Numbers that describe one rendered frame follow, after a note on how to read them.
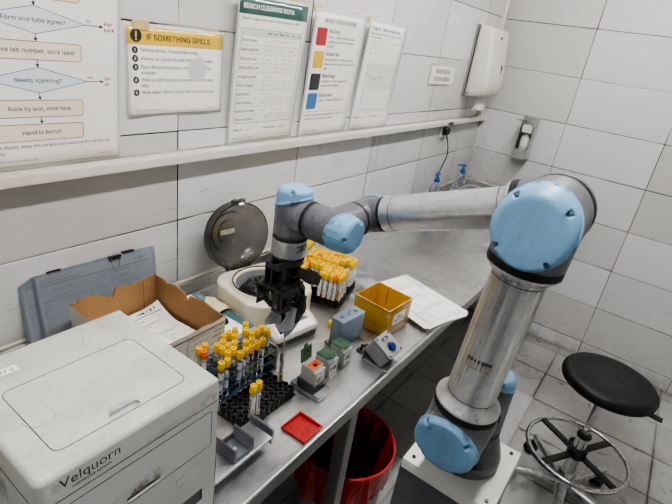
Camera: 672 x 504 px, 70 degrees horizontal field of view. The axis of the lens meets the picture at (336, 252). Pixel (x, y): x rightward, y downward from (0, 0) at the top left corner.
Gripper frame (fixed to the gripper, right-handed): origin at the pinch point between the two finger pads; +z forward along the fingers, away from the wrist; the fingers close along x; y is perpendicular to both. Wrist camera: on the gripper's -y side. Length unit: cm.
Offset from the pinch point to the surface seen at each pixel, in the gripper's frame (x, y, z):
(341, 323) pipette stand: 1.6, -23.1, 8.0
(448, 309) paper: 16, -69, 16
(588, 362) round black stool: 62, -119, 40
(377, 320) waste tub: 4.8, -38.9, 12.5
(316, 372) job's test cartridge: 7.7, -4.1, 10.5
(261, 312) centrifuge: -16.9, -10.7, 7.9
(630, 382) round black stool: 77, -118, 40
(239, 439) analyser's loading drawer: 7.6, 21.3, 13.1
